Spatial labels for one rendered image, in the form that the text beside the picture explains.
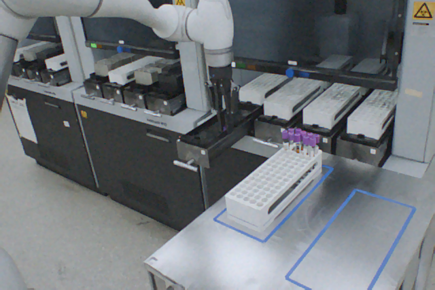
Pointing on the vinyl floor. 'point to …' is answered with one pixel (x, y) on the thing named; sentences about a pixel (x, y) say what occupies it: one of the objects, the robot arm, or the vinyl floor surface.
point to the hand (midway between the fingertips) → (225, 121)
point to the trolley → (311, 238)
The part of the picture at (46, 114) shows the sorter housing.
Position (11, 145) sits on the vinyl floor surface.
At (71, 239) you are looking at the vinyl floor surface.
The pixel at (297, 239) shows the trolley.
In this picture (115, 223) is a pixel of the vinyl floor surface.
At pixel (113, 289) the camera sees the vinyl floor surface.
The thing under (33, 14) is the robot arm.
